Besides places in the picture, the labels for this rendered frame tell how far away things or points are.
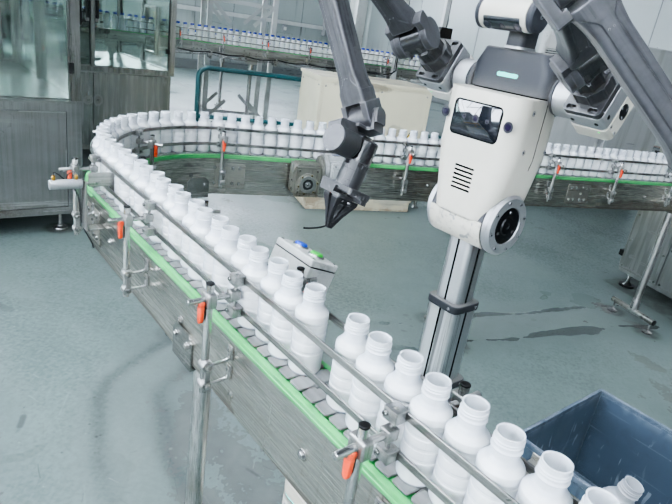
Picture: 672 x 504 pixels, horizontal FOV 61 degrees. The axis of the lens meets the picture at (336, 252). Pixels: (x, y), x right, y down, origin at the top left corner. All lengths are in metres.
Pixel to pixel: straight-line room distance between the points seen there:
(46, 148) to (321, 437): 3.41
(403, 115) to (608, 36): 4.53
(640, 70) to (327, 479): 0.76
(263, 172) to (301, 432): 1.76
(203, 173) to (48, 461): 1.26
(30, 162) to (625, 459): 3.65
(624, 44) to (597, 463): 0.91
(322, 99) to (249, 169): 2.52
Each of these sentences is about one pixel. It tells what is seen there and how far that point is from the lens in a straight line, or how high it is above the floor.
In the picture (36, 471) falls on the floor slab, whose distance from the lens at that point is 2.37.
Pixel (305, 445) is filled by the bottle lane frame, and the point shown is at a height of 0.93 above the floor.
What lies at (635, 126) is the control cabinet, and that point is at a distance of 7.77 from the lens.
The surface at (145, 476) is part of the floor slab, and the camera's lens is 2.29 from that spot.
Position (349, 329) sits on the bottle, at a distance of 0.90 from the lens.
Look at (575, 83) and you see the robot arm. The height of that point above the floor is 1.55.
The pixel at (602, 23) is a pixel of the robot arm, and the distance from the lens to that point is 0.88.
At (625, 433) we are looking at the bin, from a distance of 1.39.
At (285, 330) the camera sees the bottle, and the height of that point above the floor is 1.06.
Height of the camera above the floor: 1.58
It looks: 21 degrees down
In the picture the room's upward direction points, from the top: 9 degrees clockwise
